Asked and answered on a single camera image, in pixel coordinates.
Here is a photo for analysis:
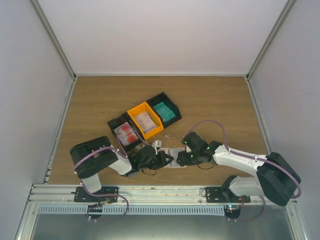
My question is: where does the aluminium rail frame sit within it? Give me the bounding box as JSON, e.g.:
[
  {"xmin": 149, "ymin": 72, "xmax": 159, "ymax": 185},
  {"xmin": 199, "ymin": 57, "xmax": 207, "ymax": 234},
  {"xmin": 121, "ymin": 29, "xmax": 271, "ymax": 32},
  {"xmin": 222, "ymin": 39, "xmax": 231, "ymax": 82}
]
[{"xmin": 27, "ymin": 183, "xmax": 301, "ymax": 207}]

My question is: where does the teal cards stack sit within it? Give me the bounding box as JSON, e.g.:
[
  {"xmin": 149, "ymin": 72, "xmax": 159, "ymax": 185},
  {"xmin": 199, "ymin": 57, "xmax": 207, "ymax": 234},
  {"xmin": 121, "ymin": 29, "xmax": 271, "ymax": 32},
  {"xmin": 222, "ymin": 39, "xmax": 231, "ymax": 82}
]
[{"xmin": 153, "ymin": 102, "xmax": 176, "ymax": 123}]

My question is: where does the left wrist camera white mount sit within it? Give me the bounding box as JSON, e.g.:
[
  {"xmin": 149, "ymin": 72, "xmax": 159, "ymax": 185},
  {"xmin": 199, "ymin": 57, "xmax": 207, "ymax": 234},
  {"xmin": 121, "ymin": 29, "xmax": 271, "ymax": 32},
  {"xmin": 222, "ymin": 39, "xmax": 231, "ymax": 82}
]
[{"xmin": 151, "ymin": 140, "xmax": 162, "ymax": 150}]

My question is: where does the orange bin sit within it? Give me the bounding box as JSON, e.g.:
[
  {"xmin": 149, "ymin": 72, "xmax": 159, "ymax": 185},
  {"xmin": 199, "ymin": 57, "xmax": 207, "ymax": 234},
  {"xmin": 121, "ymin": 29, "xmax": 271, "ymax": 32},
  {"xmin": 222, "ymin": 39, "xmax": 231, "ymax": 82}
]
[{"xmin": 127, "ymin": 101, "xmax": 164, "ymax": 140}]

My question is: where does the purple cable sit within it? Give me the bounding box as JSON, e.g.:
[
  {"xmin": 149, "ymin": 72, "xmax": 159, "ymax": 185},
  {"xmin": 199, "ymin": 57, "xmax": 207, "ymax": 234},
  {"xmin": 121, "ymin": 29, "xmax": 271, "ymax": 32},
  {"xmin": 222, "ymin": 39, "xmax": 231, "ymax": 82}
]
[
  {"xmin": 187, "ymin": 119, "xmax": 303, "ymax": 200},
  {"xmin": 73, "ymin": 126, "xmax": 151, "ymax": 198}
]

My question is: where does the grey slotted cable duct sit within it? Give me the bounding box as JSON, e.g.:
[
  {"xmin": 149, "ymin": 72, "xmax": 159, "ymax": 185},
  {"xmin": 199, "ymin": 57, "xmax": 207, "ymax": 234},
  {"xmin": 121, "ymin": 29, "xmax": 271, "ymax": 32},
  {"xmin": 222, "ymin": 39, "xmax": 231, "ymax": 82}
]
[{"xmin": 38, "ymin": 204, "xmax": 225, "ymax": 216}]

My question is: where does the red white cards stack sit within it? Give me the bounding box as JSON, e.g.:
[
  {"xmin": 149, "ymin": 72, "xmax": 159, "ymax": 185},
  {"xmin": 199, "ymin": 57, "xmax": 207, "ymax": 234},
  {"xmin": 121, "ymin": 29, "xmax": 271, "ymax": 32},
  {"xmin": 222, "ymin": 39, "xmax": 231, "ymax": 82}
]
[{"xmin": 114, "ymin": 122, "xmax": 142, "ymax": 152}]

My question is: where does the aluminium corner post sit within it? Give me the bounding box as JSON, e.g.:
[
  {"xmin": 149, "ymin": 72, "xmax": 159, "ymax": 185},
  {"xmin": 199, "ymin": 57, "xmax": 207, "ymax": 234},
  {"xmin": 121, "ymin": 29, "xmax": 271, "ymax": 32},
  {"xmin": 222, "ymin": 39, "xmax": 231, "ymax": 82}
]
[
  {"xmin": 29, "ymin": 0, "xmax": 77, "ymax": 82},
  {"xmin": 245, "ymin": 0, "xmax": 297, "ymax": 81}
]

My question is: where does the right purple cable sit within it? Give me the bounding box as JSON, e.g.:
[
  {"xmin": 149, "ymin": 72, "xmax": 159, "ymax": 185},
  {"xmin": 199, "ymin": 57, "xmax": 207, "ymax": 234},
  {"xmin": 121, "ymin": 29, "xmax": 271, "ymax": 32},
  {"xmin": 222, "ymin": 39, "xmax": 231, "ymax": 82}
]
[{"xmin": 187, "ymin": 119, "xmax": 303, "ymax": 200}]

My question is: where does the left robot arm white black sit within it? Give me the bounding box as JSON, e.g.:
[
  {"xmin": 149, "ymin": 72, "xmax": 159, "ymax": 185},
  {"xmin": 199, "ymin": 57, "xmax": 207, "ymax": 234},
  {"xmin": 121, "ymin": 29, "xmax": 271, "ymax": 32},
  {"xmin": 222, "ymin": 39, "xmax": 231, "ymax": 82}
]
[{"xmin": 69, "ymin": 136, "xmax": 174, "ymax": 202}]

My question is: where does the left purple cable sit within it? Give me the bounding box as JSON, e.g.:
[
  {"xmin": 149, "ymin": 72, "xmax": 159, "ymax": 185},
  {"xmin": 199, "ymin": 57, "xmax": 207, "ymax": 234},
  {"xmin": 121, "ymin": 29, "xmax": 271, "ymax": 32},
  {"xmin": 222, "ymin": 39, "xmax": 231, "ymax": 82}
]
[{"xmin": 73, "ymin": 126, "xmax": 151, "ymax": 198}]

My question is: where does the right aluminium corner post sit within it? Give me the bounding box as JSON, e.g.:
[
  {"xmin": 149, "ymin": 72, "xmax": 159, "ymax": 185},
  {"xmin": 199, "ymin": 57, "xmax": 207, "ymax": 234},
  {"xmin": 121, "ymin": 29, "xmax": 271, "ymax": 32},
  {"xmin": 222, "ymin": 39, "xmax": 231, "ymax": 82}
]
[{"xmin": 245, "ymin": 0, "xmax": 297, "ymax": 81}]

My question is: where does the white pink cards stack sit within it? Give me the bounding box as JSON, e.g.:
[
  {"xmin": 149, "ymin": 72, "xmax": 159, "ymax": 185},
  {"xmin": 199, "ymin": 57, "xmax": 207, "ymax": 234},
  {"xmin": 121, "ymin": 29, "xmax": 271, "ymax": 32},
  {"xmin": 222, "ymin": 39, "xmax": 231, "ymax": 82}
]
[{"xmin": 134, "ymin": 111, "xmax": 157, "ymax": 134}]

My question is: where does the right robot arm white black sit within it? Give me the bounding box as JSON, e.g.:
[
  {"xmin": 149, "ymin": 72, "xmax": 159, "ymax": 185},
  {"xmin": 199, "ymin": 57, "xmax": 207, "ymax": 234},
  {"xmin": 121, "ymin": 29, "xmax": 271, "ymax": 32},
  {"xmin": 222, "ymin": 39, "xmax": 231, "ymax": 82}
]
[{"xmin": 176, "ymin": 132, "xmax": 302, "ymax": 207}]

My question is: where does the left aluminium corner post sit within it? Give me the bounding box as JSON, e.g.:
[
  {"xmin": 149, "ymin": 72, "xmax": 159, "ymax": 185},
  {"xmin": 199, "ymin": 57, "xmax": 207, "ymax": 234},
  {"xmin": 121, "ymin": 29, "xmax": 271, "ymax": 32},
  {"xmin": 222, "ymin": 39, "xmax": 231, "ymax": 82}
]
[{"xmin": 29, "ymin": 0, "xmax": 77, "ymax": 82}]

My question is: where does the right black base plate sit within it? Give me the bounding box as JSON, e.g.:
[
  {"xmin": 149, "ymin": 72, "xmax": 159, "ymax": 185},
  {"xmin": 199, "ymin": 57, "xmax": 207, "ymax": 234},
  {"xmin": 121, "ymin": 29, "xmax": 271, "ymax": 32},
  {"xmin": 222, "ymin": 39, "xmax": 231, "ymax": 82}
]
[{"xmin": 200, "ymin": 186, "xmax": 251, "ymax": 204}]

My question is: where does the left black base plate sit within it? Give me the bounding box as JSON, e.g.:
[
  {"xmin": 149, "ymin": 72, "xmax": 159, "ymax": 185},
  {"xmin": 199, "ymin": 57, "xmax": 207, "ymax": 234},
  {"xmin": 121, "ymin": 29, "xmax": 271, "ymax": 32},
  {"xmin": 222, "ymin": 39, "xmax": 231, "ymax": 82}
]
[{"xmin": 71, "ymin": 186, "xmax": 119, "ymax": 204}]

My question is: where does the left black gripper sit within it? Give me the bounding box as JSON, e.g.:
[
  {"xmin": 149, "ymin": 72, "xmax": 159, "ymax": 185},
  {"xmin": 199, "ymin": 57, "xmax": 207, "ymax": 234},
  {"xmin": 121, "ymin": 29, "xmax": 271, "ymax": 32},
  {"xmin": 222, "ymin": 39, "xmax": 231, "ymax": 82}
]
[{"xmin": 139, "ymin": 151, "xmax": 174, "ymax": 170}]

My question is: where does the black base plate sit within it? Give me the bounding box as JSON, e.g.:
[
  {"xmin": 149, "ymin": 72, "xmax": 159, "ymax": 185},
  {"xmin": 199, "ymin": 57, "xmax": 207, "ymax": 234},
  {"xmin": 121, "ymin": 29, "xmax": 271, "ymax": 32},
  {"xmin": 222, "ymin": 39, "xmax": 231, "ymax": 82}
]
[
  {"xmin": 200, "ymin": 186, "xmax": 251, "ymax": 204},
  {"xmin": 71, "ymin": 186, "xmax": 119, "ymax": 204}
]

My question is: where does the black bin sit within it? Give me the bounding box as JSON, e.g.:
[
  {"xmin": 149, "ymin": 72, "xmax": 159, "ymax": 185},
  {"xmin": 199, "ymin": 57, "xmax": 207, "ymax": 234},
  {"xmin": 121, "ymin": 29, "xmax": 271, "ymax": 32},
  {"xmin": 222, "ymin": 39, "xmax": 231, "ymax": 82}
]
[
  {"xmin": 146, "ymin": 92, "xmax": 182, "ymax": 129},
  {"xmin": 107, "ymin": 112, "xmax": 143, "ymax": 153}
]

